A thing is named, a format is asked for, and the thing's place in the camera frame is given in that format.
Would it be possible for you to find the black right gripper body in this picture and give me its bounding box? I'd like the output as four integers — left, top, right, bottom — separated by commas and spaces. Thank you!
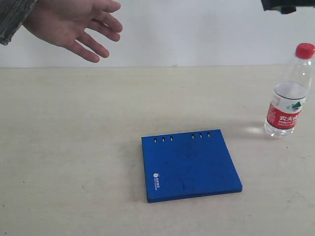
261, 0, 315, 14

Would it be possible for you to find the clear water bottle red label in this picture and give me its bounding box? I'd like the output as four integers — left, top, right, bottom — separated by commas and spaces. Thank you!
264, 43, 315, 138

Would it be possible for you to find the blue ring binder notebook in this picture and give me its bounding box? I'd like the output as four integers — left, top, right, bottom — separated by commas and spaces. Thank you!
141, 129, 243, 203

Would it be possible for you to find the grey knit sleeve forearm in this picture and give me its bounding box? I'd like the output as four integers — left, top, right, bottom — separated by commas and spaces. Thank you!
0, 0, 37, 46

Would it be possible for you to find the open bare human hand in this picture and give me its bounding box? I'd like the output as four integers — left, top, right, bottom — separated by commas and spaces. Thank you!
23, 0, 123, 63

